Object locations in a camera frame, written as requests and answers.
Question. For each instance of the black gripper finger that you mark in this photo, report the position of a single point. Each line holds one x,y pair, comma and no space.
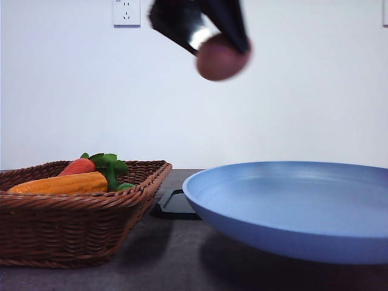
228,16
177,19

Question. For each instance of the brown egg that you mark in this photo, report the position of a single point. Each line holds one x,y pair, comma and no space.
218,59

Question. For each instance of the blue plate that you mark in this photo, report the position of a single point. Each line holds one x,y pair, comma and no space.
320,211

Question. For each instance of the brown wicker basket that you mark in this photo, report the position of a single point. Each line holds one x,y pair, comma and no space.
72,230

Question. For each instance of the green leafy toy vegetable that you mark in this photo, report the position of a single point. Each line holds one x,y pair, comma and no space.
109,166

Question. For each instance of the green toy lime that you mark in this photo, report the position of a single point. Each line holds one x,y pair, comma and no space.
125,186

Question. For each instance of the orange toy carrot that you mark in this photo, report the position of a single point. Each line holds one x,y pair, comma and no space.
81,165

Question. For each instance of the black serving tray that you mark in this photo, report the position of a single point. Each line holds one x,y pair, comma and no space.
176,205

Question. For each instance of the yellow toy corn cob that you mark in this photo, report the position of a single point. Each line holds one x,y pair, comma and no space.
88,182

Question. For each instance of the white wall socket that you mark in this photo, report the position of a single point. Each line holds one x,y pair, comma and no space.
126,13

